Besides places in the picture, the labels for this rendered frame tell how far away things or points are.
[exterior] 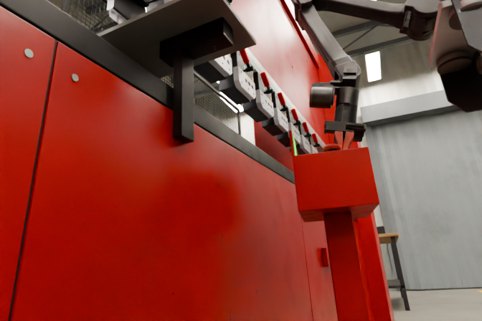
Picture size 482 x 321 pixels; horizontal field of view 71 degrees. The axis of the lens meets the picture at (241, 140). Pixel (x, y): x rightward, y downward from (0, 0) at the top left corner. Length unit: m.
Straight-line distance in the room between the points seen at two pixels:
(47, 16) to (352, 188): 0.59
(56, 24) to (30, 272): 0.29
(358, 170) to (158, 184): 0.41
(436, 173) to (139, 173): 8.07
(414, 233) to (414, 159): 1.59
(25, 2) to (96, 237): 0.28
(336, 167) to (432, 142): 7.89
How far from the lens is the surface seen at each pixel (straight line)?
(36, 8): 0.49
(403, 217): 8.21
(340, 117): 0.92
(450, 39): 0.95
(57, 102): 0.45
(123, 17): 0.86
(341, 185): 0.73
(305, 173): 0.74
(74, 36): 0.51
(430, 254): 8.20
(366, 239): 2.64
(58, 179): 0.43
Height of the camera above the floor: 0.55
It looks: 21 degrees up
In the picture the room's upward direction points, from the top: 3 degrees counter-clockwise
